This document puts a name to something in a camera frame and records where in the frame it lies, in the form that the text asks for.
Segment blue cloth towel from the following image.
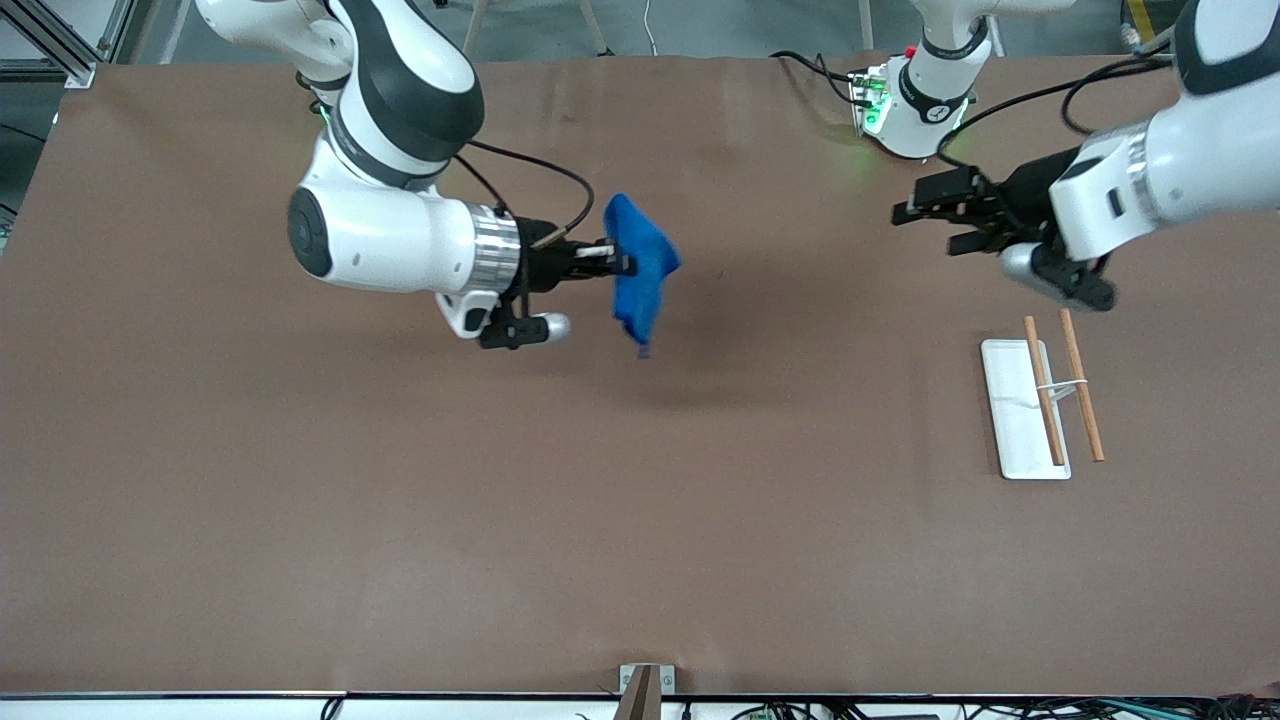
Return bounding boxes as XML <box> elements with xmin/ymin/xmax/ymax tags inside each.
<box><xmin>603</xmin><ymin>192</ymin><xmax>684</xmax><ymax>349</ymax></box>

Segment white rack with wooden bars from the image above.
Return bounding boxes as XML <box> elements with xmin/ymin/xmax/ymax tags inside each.
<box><xmin>980</xmin><ymin>308</ymin><xmax>1107</xmax><ymax>481</ymax></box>

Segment grey stand legs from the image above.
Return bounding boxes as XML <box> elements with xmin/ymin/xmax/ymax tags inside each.
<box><xmin>462</xmin><ymin>0</ymin><xmax>613</xmax><ymax>57</ymax></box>

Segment black left base cable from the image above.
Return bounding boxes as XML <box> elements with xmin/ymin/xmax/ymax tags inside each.
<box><xmin>770</xmin><ymin>50</ymin><xmax>866</xmax><ymax>106</ymax></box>

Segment aluminium frame profile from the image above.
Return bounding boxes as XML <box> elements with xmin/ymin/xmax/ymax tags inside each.
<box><xmin>0</xmin><ymin>0</ymin><xmax>97</xmax><ymax>89</ymax></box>

